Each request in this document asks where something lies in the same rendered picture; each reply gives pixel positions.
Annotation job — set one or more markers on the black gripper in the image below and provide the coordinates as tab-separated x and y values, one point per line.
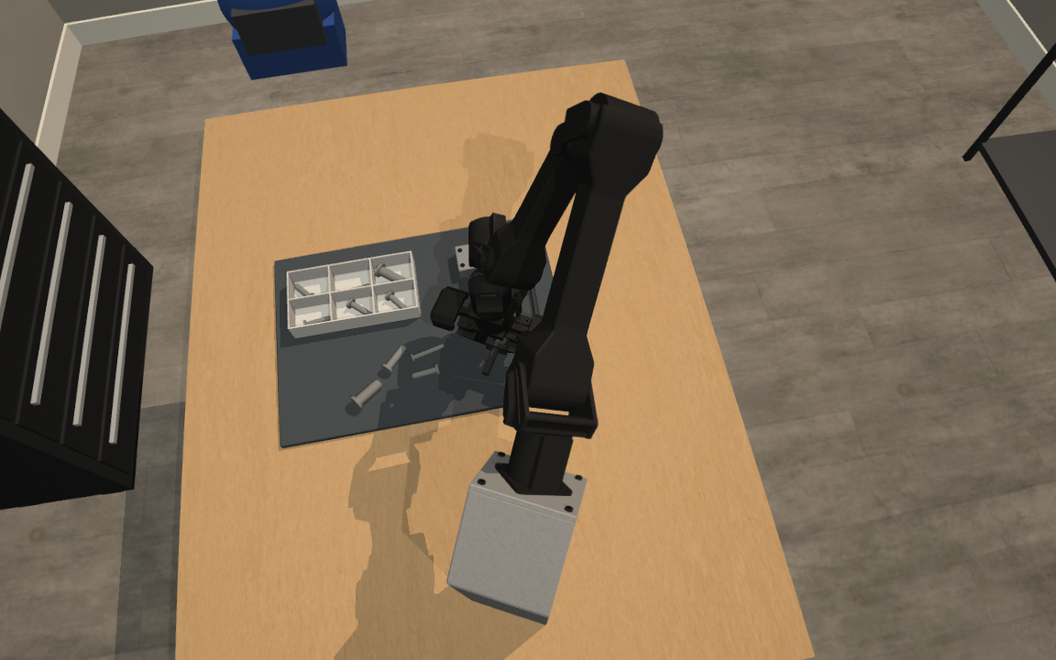
449	305

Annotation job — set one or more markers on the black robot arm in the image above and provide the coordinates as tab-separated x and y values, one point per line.
602	151

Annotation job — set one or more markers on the grey metal clevis fork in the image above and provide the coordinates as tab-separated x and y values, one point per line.
495	347

